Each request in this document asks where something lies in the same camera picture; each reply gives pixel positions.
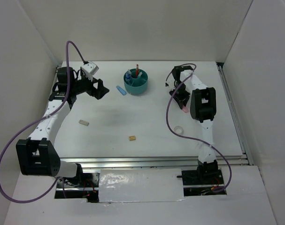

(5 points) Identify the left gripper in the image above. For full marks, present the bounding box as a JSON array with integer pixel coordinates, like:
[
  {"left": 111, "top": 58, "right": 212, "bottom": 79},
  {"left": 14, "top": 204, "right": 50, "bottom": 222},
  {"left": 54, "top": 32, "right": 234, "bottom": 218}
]
[{"left": 71, "top": 72, "right": 109, "bottom": 100}]

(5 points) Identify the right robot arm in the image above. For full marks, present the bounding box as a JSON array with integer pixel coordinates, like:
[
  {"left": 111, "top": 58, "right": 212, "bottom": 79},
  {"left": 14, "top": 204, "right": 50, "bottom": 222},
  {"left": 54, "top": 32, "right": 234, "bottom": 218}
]
[{"left": 169, "top": 63, "right": 218, "bottom": 184}]

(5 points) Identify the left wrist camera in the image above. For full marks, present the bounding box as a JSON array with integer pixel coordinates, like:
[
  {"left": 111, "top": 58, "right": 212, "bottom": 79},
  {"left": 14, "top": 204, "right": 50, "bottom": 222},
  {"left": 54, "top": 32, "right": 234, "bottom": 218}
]
[{"left": 81, "top": 62, "right": 99, "bottom": 82}]

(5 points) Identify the red pen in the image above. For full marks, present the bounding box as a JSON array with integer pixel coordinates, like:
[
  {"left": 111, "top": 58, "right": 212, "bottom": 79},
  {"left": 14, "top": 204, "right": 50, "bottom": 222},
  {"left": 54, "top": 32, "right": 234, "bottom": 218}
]
[{"left": 136, "top": 64, "right": 139, "bottom": 77}]

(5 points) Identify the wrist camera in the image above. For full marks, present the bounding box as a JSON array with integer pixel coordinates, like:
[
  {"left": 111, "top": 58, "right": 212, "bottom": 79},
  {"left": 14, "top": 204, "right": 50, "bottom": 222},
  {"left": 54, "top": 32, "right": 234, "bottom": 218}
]
[
  {"left": 165, "top": 80, "right": 175, "bottom": 88},
  {"left": 81, "top": 62, "right": 99, "bottom": 82}
]

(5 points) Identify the purple cable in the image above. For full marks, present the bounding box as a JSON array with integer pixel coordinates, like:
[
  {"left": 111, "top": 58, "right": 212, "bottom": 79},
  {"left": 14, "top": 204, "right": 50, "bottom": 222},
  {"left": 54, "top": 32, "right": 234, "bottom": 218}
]
[
  {"left": 165, "top": 62, "right": 232, "bottom": 193},
  {"left": 0, "top": 40, "right": 88, "bottom": 203}
]

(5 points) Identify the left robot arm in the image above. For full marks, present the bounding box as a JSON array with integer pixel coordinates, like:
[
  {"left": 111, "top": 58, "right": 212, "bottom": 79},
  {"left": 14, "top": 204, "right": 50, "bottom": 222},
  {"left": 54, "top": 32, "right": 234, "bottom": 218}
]
[{"left": 16, "top": 62, "right": 109, "bottom": 187}]

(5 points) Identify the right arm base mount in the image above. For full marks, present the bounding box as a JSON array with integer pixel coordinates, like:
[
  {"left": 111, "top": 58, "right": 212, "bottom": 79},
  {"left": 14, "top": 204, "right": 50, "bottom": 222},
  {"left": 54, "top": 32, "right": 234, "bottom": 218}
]
[{"left": 177, "top": 166, "right": 226, "bottom": 196}]

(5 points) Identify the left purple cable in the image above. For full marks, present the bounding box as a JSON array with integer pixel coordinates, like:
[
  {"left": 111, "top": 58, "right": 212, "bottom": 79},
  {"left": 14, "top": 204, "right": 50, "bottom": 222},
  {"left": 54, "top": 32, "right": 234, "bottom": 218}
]
[{"left": 0, "top": 40, "right": 88, "bottom": 203}]

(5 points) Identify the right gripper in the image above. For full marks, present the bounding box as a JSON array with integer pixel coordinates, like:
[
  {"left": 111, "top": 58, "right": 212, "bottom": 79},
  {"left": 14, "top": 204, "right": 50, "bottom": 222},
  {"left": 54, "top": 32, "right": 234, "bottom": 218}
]
[{"left": 169, "top": 81, "right": 190, "bottom": 109}]

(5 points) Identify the clear glue bottle blue cap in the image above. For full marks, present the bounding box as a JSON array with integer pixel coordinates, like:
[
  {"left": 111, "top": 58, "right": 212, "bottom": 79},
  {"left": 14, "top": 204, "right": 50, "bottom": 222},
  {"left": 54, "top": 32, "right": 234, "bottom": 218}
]
[{"left": 125, "top": 69, "right": 132, "bottom": 85}]

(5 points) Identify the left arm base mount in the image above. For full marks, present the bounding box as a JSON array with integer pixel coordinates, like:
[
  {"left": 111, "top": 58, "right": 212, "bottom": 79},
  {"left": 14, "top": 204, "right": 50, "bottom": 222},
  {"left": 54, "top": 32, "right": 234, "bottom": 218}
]
[{"left": 54, "top": 172, "right": 100, "bottom": 203}]

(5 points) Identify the small brown eraser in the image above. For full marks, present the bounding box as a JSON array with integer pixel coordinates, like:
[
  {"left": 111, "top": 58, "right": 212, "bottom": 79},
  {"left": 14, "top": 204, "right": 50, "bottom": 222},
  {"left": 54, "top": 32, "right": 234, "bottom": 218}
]
[{"left": 129, "top": 135, "right": 136, "bottom": 141}]

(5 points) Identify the aluminium rail frame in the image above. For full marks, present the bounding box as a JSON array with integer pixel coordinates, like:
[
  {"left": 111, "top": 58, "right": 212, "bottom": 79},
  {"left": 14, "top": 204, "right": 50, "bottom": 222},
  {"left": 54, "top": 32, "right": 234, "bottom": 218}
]
[{"left": 48, "top": 61, "right": 254, "bottom": 172}]

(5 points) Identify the blue eraser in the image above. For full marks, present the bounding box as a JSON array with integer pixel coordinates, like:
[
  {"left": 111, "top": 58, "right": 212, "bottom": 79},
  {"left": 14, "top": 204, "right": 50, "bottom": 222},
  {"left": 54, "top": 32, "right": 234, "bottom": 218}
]
[{"left": 116, "top": 85, "right": 127, "bottom": 96}]

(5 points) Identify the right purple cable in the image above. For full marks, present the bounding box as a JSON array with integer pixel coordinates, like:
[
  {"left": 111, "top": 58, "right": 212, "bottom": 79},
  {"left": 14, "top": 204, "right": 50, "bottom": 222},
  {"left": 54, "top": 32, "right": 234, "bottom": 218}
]
[{"left": 165, "top": 62, "right": 232, "bottom": 193}]

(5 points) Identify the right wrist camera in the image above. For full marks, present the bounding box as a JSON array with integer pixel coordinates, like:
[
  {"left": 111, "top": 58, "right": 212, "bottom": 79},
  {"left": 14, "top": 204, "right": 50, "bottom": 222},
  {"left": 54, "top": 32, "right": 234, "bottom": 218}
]
[{"left": 165, "top": 80, "right": 175, "bottom": 88}]

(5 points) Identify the pink eraser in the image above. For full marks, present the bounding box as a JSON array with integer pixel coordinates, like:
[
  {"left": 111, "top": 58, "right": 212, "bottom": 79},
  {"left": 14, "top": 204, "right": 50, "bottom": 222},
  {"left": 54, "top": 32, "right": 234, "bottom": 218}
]
[{"left": 182, "top": 106, "right": 189, "bottom": 113}]

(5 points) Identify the white beige eraser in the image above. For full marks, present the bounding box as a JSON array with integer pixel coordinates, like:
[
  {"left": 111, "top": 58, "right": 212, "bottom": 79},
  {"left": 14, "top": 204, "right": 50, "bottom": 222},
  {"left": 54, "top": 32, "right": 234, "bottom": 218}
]
[{"left": 79, "top": 120, "right": 89, "bottom": 126}]

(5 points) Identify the teal round divided organizer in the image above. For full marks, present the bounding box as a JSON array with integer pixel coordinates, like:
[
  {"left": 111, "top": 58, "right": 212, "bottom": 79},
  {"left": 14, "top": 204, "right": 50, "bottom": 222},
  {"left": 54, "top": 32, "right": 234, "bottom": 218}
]
[{"left": 123, "top": 68, "right": 148, "bottom": 95}]

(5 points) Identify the clear tape roll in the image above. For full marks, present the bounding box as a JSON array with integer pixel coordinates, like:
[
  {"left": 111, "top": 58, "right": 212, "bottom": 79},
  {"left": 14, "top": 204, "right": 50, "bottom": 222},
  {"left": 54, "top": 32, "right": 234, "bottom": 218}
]
[{"left": 174, "top": 126, "right": 184, "bottom": 135}]

